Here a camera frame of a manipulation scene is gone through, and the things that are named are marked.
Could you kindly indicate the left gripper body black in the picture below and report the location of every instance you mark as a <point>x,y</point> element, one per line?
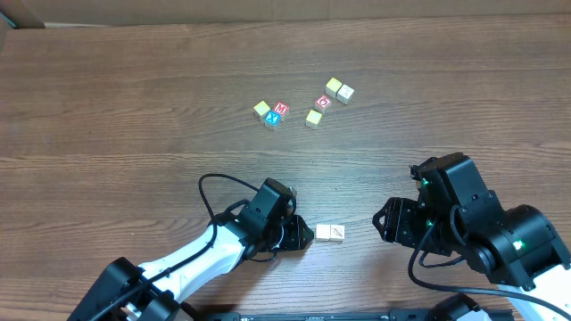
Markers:
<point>291,233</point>

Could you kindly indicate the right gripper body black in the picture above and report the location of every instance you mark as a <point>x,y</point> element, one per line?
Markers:
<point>397,219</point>

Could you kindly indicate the yellow top block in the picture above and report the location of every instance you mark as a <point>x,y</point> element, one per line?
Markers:
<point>322,232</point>

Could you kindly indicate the yellow block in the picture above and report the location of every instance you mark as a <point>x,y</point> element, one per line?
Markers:
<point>332,87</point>
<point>261,109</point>
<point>322,232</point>
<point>313,119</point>

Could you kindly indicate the white block leaf drawing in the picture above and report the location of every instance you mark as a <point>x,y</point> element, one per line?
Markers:
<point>337,233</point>

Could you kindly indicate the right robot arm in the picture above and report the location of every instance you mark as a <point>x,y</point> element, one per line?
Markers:
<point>518,250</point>

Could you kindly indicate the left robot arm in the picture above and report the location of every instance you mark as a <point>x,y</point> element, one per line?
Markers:
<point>157,290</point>

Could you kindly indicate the blue X block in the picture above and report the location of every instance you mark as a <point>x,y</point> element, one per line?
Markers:
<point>272,119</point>

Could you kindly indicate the yellow block centre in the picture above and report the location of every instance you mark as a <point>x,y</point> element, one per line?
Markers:
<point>313,119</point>

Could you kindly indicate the red M block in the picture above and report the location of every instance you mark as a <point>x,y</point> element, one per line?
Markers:
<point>282,109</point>

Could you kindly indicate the yellow block far left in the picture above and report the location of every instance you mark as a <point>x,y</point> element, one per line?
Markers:
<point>261,109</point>

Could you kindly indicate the red O block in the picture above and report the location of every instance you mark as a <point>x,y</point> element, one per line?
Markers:
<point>323,103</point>

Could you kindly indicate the white block upper right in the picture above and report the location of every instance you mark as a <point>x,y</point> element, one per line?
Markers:
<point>345,94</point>

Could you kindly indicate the yellow block upper right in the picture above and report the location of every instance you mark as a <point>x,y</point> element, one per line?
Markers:
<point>332,87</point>

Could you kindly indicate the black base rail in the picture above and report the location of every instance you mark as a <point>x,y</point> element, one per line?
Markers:
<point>391,315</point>

